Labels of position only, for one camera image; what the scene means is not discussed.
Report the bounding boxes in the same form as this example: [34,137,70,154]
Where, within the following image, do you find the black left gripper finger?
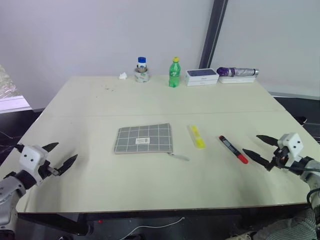
[41,142,60,152]
[57,153,79,176]

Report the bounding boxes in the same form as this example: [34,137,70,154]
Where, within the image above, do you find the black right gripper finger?
[242,148,273,169]
[255,134,279,148]

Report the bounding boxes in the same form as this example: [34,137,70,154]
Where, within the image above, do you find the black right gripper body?
[265,145,294,173]

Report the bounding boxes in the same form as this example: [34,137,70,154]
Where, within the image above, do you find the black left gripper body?
[37,160,61,180]

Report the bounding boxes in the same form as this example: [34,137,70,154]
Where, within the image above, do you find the grey checked pouch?
[113,122,175,155]

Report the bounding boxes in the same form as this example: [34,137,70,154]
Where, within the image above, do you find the red and black marker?
[218,135,250,165]

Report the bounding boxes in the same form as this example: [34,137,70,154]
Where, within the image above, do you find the yellow highlighter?
[186,124,208,150]

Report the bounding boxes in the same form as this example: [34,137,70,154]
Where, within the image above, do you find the flat white box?
[218,75,257,85]

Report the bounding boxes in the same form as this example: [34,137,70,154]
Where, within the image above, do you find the grey striped cloth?
[251,206,320,240]

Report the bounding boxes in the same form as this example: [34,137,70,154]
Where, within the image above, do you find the folded purple umbrella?
[216,66,260,78]

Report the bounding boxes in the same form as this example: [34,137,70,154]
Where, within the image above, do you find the clear plastic wrap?
[0,64,19,101]

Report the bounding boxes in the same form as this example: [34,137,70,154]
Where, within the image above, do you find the white phone box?
[186,78,218,87]

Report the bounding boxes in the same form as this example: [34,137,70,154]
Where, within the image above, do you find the blue-topped phone box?
[185,68,218,82]

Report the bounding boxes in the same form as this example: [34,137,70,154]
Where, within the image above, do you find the green soda bottle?
[168,56,182,89]

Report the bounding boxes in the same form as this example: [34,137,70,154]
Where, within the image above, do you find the white bottle blue cap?
[136,56,147,73]

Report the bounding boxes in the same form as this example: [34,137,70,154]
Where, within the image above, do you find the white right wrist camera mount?
[277,132,305,161]

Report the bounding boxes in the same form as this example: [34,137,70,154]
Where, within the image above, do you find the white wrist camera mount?
[19,145,49,186]
[277,132,305,161]

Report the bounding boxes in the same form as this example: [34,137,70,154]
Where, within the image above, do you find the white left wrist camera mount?
[19,145,49,186]

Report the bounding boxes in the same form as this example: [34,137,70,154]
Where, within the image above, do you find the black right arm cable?
[283,163,320,210]

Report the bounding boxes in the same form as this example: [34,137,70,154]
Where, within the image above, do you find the white cable under table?
[125,216,186,235]

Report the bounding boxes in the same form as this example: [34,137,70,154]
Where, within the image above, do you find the dark grey wall pillar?
[198,0,229,70]

